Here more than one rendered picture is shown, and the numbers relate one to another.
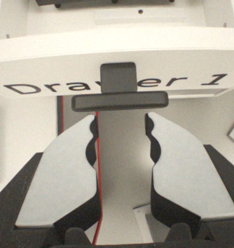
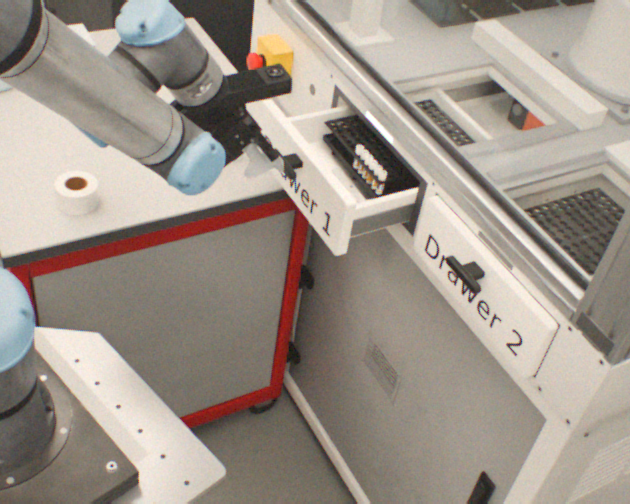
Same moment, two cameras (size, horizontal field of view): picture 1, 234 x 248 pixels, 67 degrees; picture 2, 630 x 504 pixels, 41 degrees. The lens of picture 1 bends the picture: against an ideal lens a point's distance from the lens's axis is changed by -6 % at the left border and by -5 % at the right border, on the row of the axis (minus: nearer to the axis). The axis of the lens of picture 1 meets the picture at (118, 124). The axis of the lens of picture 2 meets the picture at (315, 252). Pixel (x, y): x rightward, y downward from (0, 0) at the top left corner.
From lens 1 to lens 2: 1.25 m
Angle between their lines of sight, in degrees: 44
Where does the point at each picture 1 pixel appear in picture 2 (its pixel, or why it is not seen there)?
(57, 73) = (284, 146)
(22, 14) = (315, 136)
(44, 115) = (251, 187)
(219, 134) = not seen: outside the picture
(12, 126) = (231, 171)
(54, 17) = (324, 154)
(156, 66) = (308, 175)
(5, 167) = not seen: hidden behind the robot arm
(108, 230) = not seen: outside the picture
